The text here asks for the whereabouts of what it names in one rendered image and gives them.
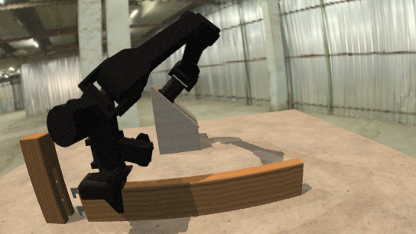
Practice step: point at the orange wooden rail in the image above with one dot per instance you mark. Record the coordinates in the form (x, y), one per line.
(202, 194)

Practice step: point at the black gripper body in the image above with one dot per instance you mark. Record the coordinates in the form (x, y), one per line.
(106, 183)

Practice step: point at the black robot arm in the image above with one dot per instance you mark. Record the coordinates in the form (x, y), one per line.
(122, 78)

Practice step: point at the brown wooden post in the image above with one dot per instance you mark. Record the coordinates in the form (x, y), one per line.
(46, 177)

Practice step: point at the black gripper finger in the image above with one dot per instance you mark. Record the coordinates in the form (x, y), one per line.
(123, 174)
(117, 202)

